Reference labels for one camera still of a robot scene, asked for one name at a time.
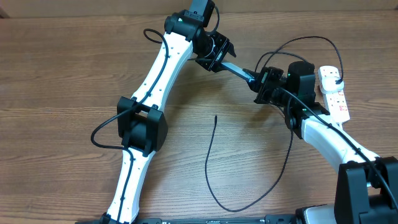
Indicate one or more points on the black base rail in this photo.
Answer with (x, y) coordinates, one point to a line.
(214, 221)

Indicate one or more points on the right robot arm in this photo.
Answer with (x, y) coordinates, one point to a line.
(314, 108)

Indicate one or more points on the white power strip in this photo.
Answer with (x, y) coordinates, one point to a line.
(335, 103)

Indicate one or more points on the blue screen smartphone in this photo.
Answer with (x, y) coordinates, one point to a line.
(237, 71)

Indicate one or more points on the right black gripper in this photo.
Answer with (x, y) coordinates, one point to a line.
(265, 74)

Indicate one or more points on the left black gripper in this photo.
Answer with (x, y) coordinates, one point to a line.
(214, 62)

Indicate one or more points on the white charger adapter plug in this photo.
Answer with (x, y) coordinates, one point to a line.
(330, 85)

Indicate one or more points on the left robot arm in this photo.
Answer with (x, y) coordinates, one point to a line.
(142, 126)

